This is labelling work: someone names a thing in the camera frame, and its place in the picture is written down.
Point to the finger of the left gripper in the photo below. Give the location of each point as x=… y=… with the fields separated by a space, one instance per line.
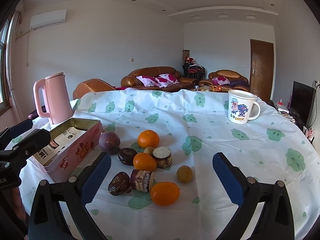
x=12 y=132
x=31 y=144

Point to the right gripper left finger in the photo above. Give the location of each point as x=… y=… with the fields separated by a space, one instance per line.
x=46 y=217

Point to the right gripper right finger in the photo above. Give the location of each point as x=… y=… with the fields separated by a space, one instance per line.
x=276 y=218

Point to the dark chocolate pie front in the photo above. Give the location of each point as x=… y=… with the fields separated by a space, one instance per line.
x=120 y=184

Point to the purple passion fruit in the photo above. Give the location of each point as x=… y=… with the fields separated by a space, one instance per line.
x=109 y=142

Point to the brown round longan fruit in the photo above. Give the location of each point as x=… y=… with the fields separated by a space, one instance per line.
x=184 y=174

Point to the chocolate pie roll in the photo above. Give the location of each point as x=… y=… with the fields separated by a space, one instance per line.
x=141 y=180

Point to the oval orange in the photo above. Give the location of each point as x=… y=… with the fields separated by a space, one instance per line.
x=165 y=193
x=144 y=161

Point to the oval orange front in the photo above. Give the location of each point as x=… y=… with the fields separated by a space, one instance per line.
x=165 y=193

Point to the round orange tangerine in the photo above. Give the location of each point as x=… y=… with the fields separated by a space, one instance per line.
x=148 y=138

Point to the chocolate pie cut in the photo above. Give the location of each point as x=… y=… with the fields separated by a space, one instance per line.
x=162 y=156

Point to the paper leaflet in tin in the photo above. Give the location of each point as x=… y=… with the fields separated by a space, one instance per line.
x=58 y=145

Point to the pink electric kettle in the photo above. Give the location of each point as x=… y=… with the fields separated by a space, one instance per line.
x=51 y=98

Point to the pink tin box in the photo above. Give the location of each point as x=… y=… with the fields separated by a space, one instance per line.
x=60 y=169

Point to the pink curtain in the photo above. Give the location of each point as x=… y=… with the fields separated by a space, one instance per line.
x=9 y=66

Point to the brown leather near chair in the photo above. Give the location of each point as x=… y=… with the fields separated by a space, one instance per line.
x=91 y=85

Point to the chocolate donut pie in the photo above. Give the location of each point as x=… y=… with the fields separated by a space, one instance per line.
x=126 y=156

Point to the white air conditioner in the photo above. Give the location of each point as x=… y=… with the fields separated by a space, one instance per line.
x=47 y=19

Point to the cloud print tablecloth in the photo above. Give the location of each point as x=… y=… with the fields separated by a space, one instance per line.
x=195 y=126

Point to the white cartoon mug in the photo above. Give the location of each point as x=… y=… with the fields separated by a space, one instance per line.
x=242 y=106

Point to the small yellow fruit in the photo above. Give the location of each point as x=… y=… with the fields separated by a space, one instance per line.
x=149 y=150

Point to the black television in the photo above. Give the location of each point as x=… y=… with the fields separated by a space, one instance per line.
x=301 y=103

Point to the brown leather long sofa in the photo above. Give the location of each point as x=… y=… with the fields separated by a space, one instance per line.
x=131 y=81

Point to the magenta floral pillow left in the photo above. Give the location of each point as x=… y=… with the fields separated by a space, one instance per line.
x=147 y=81

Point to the magenta floral pillow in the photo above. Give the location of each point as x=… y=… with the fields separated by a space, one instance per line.
x=166 y=80
x=147 y=81

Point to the coffee table with items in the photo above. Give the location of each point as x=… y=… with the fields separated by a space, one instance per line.
x=206 y=88

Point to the brown leather armchair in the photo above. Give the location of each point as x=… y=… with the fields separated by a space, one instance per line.
x=237 y=81

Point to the magenta pillow on armchair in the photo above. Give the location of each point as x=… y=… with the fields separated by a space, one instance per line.
x=220 y=80

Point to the magenta floral pillow right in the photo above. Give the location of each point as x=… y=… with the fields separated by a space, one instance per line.
x=166 y=80

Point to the brown wooden door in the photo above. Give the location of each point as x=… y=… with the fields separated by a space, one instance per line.
x=262 y=69

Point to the stacked chairs in corner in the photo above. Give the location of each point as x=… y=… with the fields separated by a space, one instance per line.
x=193 y=70

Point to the window with frame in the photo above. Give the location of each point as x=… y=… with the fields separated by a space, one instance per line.
x=5 y=105

